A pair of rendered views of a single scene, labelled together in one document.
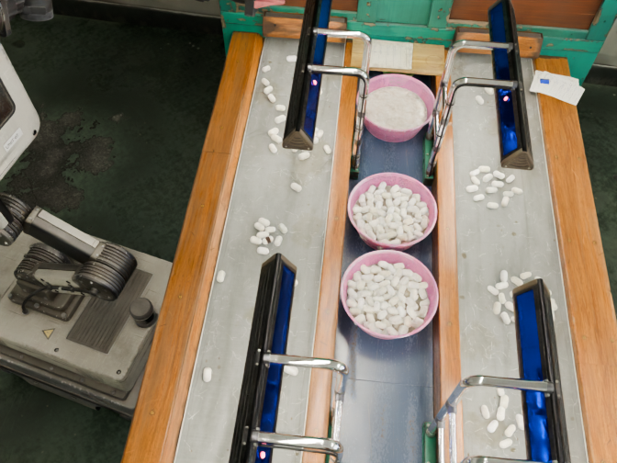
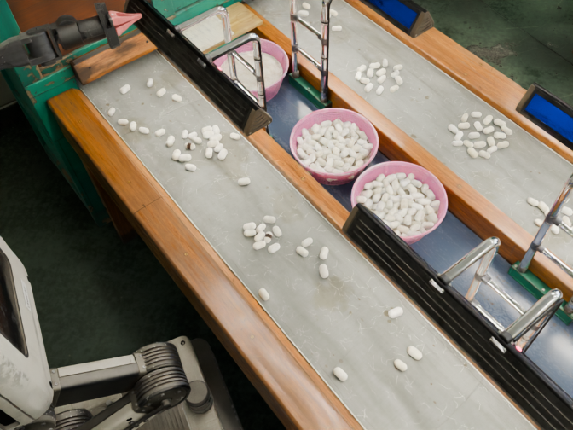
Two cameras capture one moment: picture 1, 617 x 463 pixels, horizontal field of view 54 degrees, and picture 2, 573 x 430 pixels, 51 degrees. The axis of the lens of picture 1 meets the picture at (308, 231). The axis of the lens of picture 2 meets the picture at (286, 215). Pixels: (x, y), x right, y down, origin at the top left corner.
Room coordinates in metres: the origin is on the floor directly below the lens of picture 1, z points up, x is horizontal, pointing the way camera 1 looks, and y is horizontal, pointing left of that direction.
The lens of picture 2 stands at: (0.19, 0.64, 2.13)
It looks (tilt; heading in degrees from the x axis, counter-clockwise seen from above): 55 degrees down; 321
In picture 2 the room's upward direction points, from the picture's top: 4 degrees counter-clockwise
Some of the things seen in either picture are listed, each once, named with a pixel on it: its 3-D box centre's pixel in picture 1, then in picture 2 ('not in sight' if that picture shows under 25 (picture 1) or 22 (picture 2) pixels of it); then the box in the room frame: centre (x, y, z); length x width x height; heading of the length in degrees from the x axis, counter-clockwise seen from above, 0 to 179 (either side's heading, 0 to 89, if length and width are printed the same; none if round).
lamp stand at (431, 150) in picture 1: (466, 118); (328, 32); (1.28, -0.47, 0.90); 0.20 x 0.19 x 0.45; 175
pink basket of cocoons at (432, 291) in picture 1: (387, 299); (396, 207); (0.75, -0.23, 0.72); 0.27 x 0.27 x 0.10
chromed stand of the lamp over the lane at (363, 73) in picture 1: (334, 106); (224, 90); (1.31, -0.07, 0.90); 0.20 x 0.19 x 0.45; 175
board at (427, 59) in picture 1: (398, 56); (212, 31); (1.68, -0.30, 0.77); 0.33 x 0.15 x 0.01; 85
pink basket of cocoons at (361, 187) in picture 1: (390, 216); (333, 150); (1.03, -0.25, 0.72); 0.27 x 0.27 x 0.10
